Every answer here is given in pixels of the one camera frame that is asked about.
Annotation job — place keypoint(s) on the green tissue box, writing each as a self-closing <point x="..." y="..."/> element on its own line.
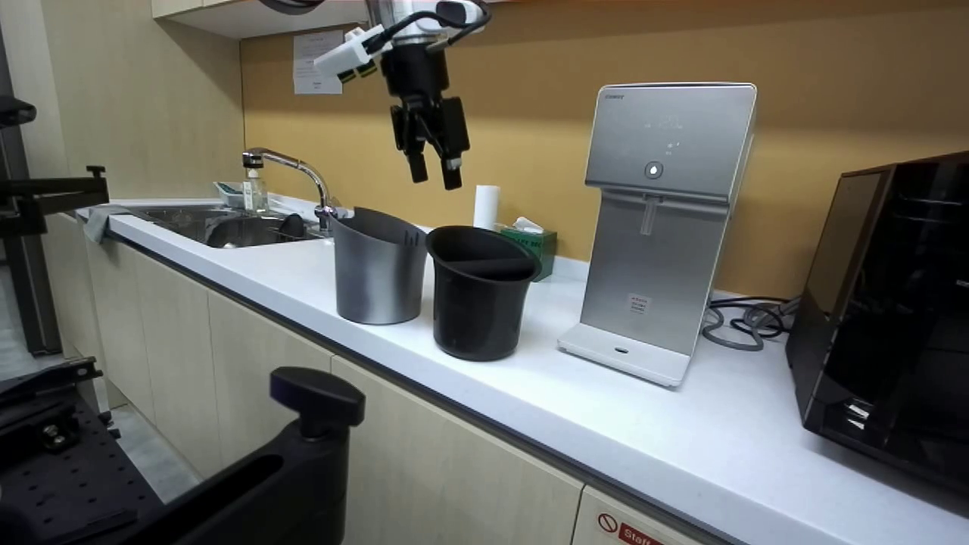
<point x="541" y="246"/>

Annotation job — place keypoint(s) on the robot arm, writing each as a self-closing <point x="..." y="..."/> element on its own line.
<point x="424" y="17"/>

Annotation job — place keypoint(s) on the black countertop oven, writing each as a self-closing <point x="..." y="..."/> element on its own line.
<point x="893" y="318"/>

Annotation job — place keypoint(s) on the sponge tray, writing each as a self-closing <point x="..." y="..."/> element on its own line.
<point x="227" y="193"/>

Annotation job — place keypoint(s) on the beige cabinet door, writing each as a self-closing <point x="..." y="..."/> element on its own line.
<point x="447" y="469"/>
<point x="253" y="356"/>
<point x="117" y="318"/>
<point x="178" y="356"/>

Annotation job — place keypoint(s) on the clear soap bottle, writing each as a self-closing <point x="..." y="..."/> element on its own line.
<point x="255" y="193"/>

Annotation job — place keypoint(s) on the steel sink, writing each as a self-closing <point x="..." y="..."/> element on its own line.
<point x="219" y="227"/>

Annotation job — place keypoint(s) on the black bin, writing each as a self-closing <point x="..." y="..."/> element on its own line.
<point x="477" y="310"/>

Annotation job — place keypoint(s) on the silver water dispenser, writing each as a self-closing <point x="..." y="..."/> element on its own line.
<point x="658" y="257"/>

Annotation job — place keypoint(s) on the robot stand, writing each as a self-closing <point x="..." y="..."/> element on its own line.
<point x="76" y="469"/>

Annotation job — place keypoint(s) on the white paper notice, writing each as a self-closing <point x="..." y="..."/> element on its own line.
<point x="314" y="72"/>

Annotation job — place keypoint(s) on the cabinet door with red sticker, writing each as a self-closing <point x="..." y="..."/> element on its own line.
<point x="606" y="522"/>

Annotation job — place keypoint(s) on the black metal frame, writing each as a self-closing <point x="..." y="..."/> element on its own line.
<point x="30" y="204"/>

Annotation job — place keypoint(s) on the grey metal bin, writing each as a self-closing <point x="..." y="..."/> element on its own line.
<point x="378" y="280"/>

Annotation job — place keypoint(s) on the grey cloth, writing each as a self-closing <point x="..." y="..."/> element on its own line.
<point x="97" y="221"/>

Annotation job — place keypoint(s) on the wall cabinet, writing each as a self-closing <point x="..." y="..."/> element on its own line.
<point x="227" y="14"/>

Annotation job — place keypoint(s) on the chrome tap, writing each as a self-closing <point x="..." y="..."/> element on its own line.
<point x="306" y="170"/>

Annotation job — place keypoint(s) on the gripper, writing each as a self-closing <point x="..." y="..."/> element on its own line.
<point x="415" y="72"/>

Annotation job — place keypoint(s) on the white paper roll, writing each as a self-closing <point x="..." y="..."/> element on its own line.
<point x="486" y="208"/>

